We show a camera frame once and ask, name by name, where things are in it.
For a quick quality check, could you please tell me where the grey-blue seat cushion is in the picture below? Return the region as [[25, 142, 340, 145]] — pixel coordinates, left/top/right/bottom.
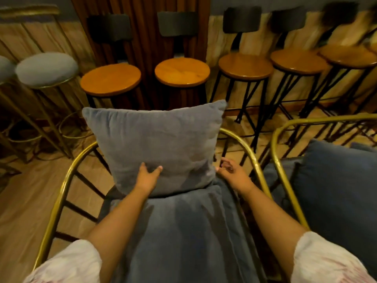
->
[[98, 177, 268, 283]]

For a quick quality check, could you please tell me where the person's right forearm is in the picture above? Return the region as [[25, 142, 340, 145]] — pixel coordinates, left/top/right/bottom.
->
[[237, 185, 309, 281]]

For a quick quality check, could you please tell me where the gold metal frame chair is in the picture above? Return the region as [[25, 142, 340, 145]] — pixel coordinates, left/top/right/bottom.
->
[[32, 128, 273, 272], [270, 113, 377, 231]]

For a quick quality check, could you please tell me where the dark blue seat cushion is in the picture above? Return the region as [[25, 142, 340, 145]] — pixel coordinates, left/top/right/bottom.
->
[[263, 157, 304, 205]]

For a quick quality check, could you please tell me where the person's left forearm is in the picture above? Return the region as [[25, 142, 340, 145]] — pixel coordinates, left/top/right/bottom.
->
[[85, 187, 151, 283]]

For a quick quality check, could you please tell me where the person's white sleeve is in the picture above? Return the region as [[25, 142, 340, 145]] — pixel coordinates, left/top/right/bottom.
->
[[291, 231, 376, 283], [23, 239, 102, 283]]

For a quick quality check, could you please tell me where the person's right hand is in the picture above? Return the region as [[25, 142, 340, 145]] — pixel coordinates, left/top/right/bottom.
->
[[216, 157, 254, 197]]

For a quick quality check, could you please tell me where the grey square pillow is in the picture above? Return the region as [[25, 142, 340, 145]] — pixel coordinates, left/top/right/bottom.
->
[[82, 100, 227, 198]]

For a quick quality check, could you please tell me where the person's left hand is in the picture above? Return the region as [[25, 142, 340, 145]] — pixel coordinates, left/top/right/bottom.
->
[[135, 163, 163, 196]]

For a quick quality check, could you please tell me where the person's white left sleeve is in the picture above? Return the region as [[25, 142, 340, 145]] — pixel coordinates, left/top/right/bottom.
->
[[23, 239, 102, 283]]

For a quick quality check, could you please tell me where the dark blue pillow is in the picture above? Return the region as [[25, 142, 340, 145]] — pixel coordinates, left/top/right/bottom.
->
[[292, 140, 377, 278]]

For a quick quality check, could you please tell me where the person's white right sleeve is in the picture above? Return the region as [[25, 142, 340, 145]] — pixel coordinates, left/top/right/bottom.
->
[[291, 231, 376, 283]]

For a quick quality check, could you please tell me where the grey padded gold stool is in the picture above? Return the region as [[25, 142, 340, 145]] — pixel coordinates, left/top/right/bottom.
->
[[0, 4, 95, 160]]

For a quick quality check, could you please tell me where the wooden black-backed bar stool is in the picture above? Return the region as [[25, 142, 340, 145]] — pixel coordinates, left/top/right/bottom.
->
[[80, 14, 142, 110], [154, 11, 211, 107], [297, 1, 377, 139], [261, 6, 332, 148], [209, 6, 275, 154]]

